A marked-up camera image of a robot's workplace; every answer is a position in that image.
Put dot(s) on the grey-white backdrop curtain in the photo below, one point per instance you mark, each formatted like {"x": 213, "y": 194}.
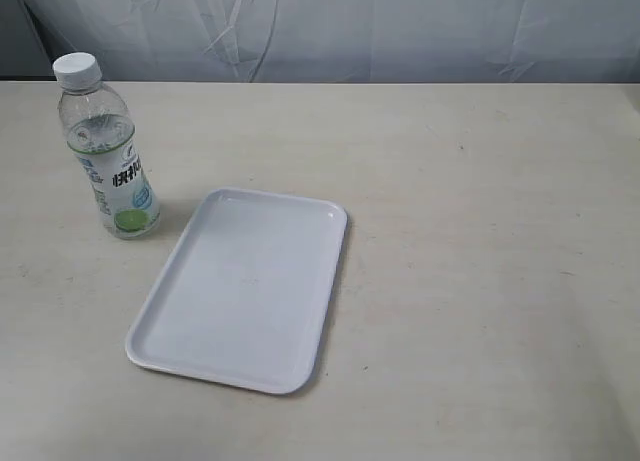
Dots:
{"x": 328, "y": 41}

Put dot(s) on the clear lime drink bottle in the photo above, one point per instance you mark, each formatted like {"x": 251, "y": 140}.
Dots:
{"x": 98, "y": 129}

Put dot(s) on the white rectangular plastic tray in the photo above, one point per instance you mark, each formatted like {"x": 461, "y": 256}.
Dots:
{"x": 243, "y": 297}

